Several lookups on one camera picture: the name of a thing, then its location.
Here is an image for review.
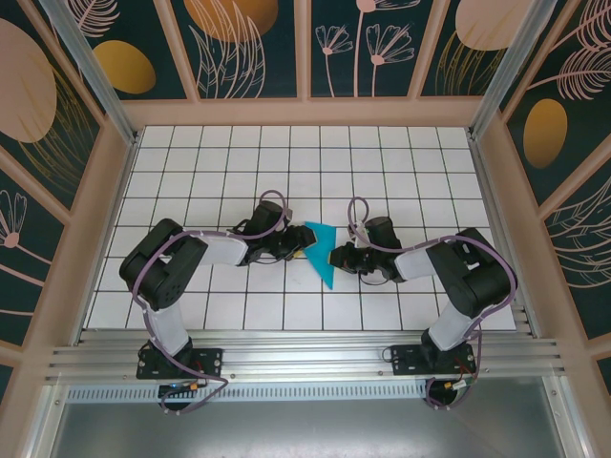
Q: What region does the blue square paper sheet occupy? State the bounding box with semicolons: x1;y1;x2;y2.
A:
303;219;340;291

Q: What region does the grey metal sheet panel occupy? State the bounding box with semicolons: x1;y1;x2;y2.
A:
26;374;591;458

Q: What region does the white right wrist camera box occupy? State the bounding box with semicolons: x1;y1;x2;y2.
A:
347;221;372;248

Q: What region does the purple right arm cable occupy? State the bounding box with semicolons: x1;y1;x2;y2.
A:
347;196;520;412

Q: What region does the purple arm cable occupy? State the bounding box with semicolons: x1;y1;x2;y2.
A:
131;189;293;416
347;196;520;412

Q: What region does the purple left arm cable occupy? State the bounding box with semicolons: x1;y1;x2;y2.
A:
131;189;293;416

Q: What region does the aluminium mounting rail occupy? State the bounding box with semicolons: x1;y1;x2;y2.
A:
45;327;567;384

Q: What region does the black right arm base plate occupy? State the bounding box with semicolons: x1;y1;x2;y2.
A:
390;343;478;378

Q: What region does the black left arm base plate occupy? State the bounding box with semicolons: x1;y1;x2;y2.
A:
137;346;225;381

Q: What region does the slotted grey cable duct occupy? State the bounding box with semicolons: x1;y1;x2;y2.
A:
66;384;431;405

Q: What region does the aluminium frame post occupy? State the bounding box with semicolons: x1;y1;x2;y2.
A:
37;0;140;147
466;0;559;142

